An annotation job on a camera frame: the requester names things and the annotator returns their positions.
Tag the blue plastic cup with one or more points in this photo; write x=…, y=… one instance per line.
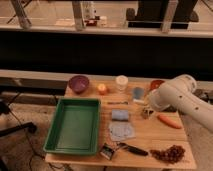
x=137, y=93

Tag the orange carrot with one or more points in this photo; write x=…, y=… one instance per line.
x=168, y=122

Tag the small metal can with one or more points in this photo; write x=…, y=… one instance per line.
x=146, y=112

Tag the white paper cup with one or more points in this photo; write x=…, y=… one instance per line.
x=121, y=83

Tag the dark pen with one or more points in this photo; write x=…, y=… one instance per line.
x=117, y=103

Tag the yellow banana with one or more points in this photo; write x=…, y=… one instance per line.
x=140, y=101

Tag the blue sponge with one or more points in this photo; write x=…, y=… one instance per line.
x=120, y=115

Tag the black chair base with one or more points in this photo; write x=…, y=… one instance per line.
x=30, y=126

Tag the black handled knife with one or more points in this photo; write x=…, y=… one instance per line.
x=132, y=149

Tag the purple bowl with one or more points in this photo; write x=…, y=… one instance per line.
x=78, y=83

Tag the orange bowl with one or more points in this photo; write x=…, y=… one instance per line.
x=155, y=84

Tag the orange fruit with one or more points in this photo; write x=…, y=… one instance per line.
x=102, y=89

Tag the green plastic tray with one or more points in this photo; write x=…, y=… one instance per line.
x=75, y=127

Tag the grey blue cloth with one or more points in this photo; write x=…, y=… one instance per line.
x=120, y=131

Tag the bunch of red grapes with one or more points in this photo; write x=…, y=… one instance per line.
x=171, y=155

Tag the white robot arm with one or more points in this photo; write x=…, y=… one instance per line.
x=179, y=93

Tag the small black box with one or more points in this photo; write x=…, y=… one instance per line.
x=107, y=151

